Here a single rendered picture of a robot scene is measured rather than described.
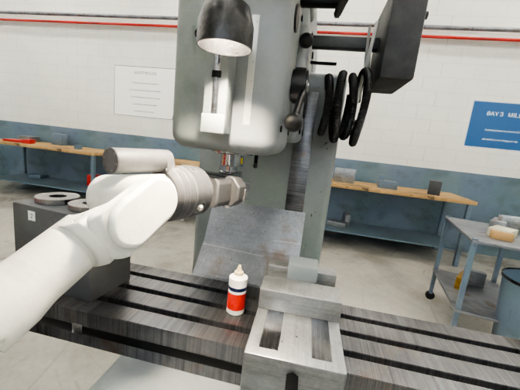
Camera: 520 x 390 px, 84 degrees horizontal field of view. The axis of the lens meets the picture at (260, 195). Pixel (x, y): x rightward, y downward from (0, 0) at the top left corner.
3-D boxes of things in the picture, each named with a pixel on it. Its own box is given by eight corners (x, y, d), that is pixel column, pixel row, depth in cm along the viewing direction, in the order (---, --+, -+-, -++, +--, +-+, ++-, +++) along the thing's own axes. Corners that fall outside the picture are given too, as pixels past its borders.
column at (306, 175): (287, 487, 115) (351, 73, 86) (177, 453, 123) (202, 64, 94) (295, 386, 163) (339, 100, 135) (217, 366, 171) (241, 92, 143)
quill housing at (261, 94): (276, 158, 49) (302, -58, 43) (163, 145, 52) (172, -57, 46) (288, 155, 67) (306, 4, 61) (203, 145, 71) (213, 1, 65)
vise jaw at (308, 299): (339, 323, 52) (343, 303, 51) (257, 307, 54) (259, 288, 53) (336, 306, 58) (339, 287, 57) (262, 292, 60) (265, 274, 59)
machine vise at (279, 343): (340, 416, 42) (352, 349, 40) (238, 392, 44) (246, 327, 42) (326, 295, 76) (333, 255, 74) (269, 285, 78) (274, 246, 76)
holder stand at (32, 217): (89, 303, 61) (89, 213, 58) (15, 279, 67) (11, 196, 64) (130, 279, 73) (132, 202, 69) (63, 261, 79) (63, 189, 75)
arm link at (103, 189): (198, 221, 46) (136, 237, 36) (152, 216, 51) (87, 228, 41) (196, 148, 45) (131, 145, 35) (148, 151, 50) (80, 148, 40)
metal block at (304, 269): (314, 296, 58) (318, 269, 57) (285, 291, 59) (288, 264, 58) (313, 285, 63) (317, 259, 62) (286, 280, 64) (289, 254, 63)
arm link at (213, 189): (249, 169, 54) (207, 170, 44) (244, 218, 56) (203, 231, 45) (198, 160, 60) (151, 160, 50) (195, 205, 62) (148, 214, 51)
